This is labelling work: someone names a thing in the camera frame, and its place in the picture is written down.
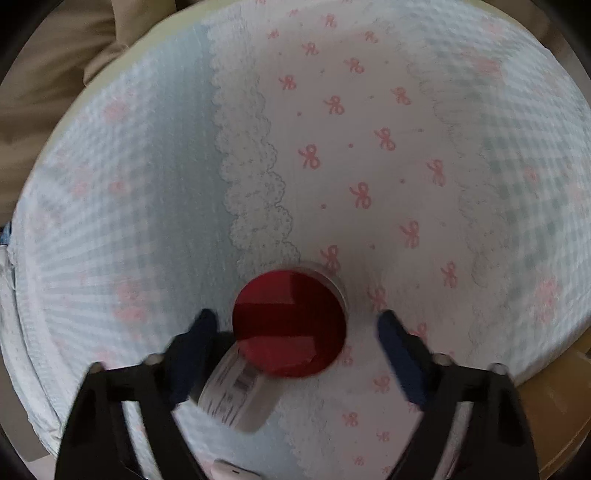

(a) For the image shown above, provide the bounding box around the red lid small jar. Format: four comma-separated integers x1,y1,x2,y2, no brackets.
231,264,349,378

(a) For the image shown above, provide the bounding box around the black lid labelled jar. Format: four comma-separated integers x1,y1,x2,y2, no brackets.
190,345,283,433

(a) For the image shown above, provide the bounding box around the cardboard box with pink lining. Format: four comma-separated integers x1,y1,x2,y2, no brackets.
518,348,591,479

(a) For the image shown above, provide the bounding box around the gingham bow-print tablecloth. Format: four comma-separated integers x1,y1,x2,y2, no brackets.
1,1,590,479

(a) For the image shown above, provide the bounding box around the beige curtain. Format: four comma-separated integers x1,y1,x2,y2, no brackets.
0,0,136,222

